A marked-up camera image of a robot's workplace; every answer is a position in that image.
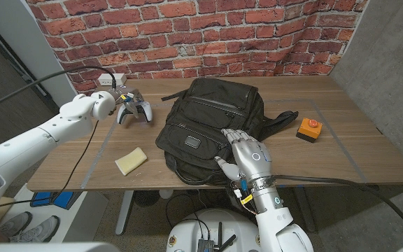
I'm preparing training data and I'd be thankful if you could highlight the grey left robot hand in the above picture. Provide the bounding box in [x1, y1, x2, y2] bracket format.
[111, 85, 144, 119]

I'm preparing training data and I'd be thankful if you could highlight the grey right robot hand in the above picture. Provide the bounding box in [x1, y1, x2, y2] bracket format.
[213, 127, 274, 183]

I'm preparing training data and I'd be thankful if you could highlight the white black game controller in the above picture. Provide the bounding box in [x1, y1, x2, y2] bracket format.
[116, 100, 153, 125]

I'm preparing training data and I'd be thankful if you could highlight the black backpack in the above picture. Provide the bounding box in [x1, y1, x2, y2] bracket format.
[155, 78, 299, 186]

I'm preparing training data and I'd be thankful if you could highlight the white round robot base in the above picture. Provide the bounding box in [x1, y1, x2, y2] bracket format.
[165, 208, 268, 252]

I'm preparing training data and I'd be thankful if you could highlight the orange emergency-stop button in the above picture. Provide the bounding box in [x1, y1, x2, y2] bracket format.
[295, 118, 323, 144]

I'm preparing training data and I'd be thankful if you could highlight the yellow sponge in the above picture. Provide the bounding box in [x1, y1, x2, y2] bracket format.
[114, 146, 148, 176]

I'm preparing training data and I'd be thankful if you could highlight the white power strip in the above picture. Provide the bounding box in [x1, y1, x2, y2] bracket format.
[97, 73, 127, 87]

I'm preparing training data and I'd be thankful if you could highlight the metal table leg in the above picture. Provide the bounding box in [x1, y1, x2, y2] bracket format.
[295, 187, 318, 234]
[115, 190, 135, 236]

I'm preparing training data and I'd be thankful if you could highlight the brick print backdrop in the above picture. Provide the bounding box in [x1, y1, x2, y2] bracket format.
[24, 0, 369, 101]

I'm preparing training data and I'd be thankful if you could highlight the grey table tape marking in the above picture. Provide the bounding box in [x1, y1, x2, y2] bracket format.
[80, 99, 369, 190]

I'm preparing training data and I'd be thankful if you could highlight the small grey computer box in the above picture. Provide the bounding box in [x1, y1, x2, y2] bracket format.
[197, 239, 215, 252]

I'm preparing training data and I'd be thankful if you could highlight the black round floor fixture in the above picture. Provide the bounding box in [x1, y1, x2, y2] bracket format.
[134, 190, 160, 208]

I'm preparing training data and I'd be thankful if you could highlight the blue black floor item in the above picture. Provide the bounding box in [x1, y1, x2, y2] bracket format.
[29, 190, 83, 211]

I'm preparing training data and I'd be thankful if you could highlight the grey sneaker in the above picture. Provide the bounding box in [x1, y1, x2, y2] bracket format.
[0, 211, 33, 239]
[10, 215, 61, 244]

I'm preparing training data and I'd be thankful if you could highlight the tan box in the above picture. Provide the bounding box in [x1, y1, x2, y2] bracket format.
[0, 196, 15, 223]

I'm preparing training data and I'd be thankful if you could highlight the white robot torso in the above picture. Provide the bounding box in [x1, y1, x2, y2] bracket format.
[0, 240, 403, 252]

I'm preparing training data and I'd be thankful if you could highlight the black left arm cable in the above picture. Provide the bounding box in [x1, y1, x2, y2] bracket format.
[0, 65, 118, 214]

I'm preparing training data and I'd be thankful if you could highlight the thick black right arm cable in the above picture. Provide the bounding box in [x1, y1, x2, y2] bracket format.
[271, 174, 403, 241]

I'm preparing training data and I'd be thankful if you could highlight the thin black floor cable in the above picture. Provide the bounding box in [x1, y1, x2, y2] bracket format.
[165, 193, 211, 242]

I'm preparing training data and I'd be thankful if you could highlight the white wall panel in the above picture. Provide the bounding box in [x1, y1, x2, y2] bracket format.
[0, 0, 82, 106]

